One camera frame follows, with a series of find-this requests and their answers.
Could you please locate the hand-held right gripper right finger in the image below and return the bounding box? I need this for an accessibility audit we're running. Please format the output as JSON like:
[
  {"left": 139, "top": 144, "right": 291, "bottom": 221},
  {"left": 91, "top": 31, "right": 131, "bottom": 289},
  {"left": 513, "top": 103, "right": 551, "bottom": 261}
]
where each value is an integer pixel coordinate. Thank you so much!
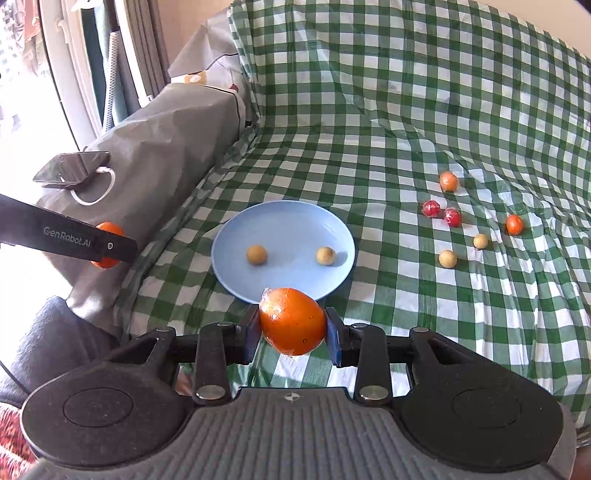
[{"left": 325, "top": 307, "right": 481, "bottom": 407}]

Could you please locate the orange tangerine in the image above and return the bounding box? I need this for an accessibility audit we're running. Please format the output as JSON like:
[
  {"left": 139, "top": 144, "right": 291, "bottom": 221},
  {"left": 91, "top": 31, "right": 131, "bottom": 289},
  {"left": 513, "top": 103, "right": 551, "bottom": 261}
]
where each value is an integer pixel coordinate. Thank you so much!
[{"left": 90, "top": 222, "right": 126, "bottom": 270}]

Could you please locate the grey ribbed hose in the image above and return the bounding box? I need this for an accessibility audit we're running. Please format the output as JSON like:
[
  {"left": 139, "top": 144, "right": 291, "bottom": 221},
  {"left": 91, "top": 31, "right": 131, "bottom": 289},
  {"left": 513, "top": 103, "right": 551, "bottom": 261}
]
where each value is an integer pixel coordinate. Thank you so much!
[{"left": 104, "top": 32, "right": 122, "bottom": 132}]

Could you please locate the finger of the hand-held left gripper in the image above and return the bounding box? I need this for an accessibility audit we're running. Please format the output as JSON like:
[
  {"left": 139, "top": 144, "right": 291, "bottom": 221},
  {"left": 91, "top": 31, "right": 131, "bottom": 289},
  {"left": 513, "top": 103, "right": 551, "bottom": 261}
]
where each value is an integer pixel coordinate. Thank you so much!
[{"left": 98, "top": 229, "right": 139, "bottom": 267}]

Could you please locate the white window frame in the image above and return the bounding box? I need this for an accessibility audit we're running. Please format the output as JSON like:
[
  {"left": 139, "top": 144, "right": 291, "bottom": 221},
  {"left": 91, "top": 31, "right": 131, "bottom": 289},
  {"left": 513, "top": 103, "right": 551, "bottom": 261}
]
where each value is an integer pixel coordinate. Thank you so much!
[{"left": 39, "top": 0, "right": 171, "bottom": 153}]

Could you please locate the dark grey cloth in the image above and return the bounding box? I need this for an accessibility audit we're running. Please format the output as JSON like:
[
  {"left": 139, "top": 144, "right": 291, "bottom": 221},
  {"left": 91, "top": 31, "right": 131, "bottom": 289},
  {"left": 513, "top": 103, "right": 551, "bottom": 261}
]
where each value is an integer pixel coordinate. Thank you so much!
[{"left": 0, "top": 295, "right": 123, "bottom": 407}]

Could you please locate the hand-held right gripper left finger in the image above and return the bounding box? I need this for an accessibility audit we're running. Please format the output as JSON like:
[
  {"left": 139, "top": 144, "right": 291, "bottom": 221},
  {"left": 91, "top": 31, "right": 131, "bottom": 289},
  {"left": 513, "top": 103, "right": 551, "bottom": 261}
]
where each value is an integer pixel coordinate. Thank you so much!
[{"left": 108, "top": 305, "right": 263, "bottom": 407}]

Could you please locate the red patterned rug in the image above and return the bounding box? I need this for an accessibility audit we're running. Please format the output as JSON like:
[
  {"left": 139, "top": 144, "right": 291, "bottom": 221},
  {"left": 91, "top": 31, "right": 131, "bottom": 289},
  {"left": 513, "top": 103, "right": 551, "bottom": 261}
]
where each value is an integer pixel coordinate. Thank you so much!
[{"left": 0, "top": 401, "right": 38, "bottom": 467}]

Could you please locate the light blue plate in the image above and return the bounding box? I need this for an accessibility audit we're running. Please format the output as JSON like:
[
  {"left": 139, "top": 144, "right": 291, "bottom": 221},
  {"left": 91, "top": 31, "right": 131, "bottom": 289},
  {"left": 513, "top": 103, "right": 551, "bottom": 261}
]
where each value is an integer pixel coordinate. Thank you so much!
[{"left": 211, "top": 200, "right": 356, "bottom": 305}]

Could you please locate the black smartphone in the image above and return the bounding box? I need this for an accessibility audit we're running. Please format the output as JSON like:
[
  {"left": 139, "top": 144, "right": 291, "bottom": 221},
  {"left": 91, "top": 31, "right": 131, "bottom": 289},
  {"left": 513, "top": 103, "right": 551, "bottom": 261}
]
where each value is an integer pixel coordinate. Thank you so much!
[{"left": 32, "top": 151, "right": 112, "bottom": 190}]

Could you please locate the grey sofa cover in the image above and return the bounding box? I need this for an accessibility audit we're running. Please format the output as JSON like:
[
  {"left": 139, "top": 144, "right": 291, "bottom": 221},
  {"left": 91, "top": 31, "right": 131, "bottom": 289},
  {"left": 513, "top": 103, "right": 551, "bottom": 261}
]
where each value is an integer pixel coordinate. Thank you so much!
[{"left": 34, "top": 18, "right": 259, "bottom": 342}]

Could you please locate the large orange persimmon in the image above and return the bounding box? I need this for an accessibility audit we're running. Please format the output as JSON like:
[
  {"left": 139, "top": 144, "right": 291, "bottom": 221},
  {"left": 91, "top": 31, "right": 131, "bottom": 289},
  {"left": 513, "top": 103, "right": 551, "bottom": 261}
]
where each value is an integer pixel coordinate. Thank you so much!
[{"left": 259, "top": 287, "right": 328, "bottom": 357}]

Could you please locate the green checkered cloth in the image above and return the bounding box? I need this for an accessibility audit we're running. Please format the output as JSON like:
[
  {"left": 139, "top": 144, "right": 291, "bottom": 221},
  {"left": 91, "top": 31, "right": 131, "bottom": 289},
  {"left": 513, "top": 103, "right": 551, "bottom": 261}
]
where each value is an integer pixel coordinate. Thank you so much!
[{"left": 113, "top": 0, "right": 591, "bottom": 444}]

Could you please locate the white charging cable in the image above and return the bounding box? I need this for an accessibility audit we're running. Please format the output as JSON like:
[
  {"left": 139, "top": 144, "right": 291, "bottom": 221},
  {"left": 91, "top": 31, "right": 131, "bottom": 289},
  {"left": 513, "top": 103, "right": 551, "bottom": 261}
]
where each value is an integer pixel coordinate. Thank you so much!
[{"left": 69, "top": 166, "right": 116, "bottom": 206}]

